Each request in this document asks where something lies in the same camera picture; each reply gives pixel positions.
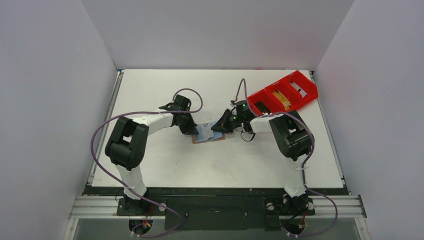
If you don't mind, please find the brown leather card holder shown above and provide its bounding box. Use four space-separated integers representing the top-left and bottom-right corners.
191 121 226 145

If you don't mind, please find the white patterned card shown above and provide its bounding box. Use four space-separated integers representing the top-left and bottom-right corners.
195 121 223 143

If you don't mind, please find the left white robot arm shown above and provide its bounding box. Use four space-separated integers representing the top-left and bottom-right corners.
105 94 199 215

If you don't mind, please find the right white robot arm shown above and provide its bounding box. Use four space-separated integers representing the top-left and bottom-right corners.
211 100 315 214

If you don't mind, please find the black card in bin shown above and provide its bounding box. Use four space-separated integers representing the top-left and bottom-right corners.
254 101 271 114

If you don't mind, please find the yellow card in bin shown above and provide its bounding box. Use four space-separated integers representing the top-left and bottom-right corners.
272 90 292 111

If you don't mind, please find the white card in bin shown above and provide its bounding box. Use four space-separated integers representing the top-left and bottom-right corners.
290 82 307 98

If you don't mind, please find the red three-compartment bin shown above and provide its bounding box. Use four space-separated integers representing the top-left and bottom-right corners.
247 70 319 115

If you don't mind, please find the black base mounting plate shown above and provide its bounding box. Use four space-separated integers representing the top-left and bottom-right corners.
116 187 316 231

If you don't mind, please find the aluminium frame rail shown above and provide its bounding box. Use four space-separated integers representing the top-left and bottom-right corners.
69 195 367 219

